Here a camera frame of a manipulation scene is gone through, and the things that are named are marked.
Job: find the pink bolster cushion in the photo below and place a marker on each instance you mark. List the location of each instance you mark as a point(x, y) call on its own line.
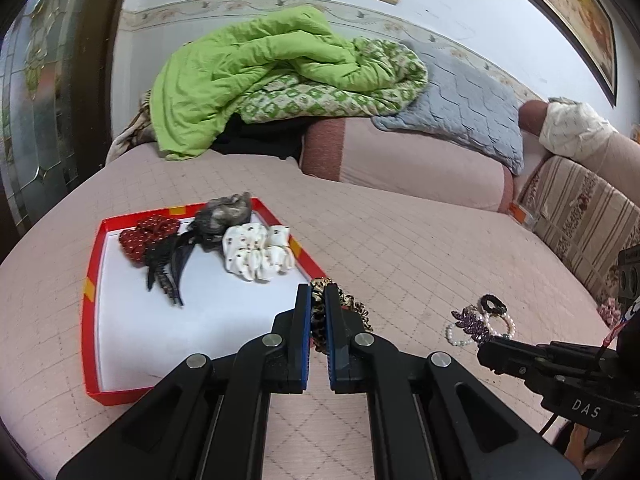
point(400, 160)

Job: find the pink quilted bed mat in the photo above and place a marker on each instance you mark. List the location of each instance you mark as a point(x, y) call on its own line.
point(400, 260)

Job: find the stained glass window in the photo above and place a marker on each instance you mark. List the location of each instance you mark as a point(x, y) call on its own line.
point(35, 100)

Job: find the white floral pillow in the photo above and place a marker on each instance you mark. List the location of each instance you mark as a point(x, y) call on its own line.
point(575, 127)

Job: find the striped floral cushion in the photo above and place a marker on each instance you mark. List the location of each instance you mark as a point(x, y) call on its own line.
point(575, 220)

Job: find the red shallow tray box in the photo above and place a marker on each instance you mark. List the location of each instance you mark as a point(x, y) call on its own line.
point(200, 315)

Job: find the red polka dot scrunchie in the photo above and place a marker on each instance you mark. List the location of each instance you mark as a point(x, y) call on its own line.
point(145, 235)

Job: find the leopard print scrunchie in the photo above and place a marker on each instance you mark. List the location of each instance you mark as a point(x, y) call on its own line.
point(318, 310)

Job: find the red plaid scrunchie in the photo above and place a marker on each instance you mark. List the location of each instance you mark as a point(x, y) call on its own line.
point(606, 310)

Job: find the clear bottle with orange label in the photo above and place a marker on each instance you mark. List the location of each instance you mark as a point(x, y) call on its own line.
point(522, 215)

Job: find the green comforter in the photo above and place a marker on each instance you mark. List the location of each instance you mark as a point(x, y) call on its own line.
point(225, 70)

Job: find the brown patterned blanket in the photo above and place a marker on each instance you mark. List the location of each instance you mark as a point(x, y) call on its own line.
point(127, 135)

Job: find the large framed painting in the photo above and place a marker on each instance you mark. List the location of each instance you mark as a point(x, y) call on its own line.
point(575, 5)

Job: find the grey quilted pillow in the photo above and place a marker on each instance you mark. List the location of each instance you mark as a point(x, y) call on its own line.
point(460, 105)

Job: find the person's right hand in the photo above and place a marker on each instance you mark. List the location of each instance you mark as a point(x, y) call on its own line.
point(585, 449)

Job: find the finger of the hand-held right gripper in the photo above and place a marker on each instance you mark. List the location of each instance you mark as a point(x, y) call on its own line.
point(507, 357)

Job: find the black cloth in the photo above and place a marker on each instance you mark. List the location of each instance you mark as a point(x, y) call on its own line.
point(265, 135)

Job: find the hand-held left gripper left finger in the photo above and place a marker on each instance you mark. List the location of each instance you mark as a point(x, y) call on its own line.
point(301, 340)

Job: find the small black scrunchie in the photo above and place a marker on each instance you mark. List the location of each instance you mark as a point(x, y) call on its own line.
point(484, 304)

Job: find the grey ruffled scrunchie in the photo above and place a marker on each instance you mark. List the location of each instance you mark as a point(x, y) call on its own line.
point(220, 212)

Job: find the black feathered hair clip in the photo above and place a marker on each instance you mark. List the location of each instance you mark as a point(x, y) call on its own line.
point(167, 265)

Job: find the purple leaf hair clip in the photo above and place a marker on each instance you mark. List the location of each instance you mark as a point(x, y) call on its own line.
point(472, 327)

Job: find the white dotted scrunchie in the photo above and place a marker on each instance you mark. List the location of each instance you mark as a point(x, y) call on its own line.
point(245, 252)

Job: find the green patterned blanket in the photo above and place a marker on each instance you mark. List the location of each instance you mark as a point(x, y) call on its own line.
point(325, 97)

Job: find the dark wooden door frame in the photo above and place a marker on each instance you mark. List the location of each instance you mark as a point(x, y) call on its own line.
point(100, 60)

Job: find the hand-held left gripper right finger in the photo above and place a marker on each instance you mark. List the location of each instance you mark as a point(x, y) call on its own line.
point(334, 345)

